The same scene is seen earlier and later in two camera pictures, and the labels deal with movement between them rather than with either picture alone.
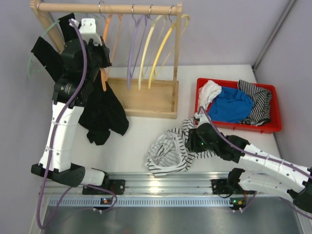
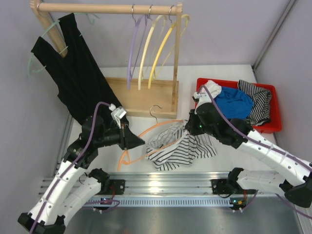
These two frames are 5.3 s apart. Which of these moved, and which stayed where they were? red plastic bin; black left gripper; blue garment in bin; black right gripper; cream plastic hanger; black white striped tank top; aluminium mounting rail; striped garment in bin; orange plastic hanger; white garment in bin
Moved: black right gripper; black left gripper; orange plastic hanger; black white striped tank top
Stayed: striped garment in bin; blue garment in bin; aluminium mounting rail; cream plastic hanger; red plastic bin; white garment in bin
